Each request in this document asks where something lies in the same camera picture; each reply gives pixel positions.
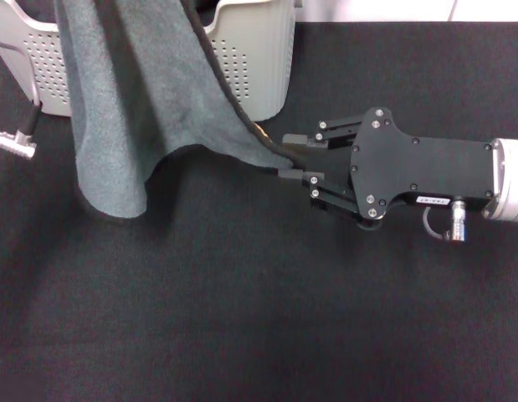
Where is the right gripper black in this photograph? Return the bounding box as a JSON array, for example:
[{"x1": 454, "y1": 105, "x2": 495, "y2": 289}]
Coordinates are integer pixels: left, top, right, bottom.
[{"x1": 279, "y1": 106, "x2": 495, "y2": 230}]

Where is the grey yellow towel black trim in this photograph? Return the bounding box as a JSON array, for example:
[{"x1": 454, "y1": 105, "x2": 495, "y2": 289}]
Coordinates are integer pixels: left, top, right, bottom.
[{"x1": 53, "y1": 0, "x2": 310, "y2": 221}]

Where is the grey perforated plastic storage box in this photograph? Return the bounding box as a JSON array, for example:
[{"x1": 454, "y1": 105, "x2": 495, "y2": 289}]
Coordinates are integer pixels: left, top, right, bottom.
[{"x1": 0, "y1": 0, "x2": 296, "y2": 122}]

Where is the black tablecloth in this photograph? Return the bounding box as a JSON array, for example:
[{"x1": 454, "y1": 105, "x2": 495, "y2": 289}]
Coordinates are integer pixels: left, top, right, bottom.
[{"x1": 0, "y1": 20, "x2": 518, "y2": 402}]

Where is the black cloth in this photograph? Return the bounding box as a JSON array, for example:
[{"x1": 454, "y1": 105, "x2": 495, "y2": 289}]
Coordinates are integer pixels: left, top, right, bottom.
[{"x1": 187, "y1": 0, "x2": 222, "y2": 27}]

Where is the right arm grey cable plug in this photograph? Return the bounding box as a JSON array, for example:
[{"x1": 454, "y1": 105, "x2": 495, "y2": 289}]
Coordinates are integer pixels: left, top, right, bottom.
[{"x1": 423, "y1": 199, "x2": 471, "y2": 243}]

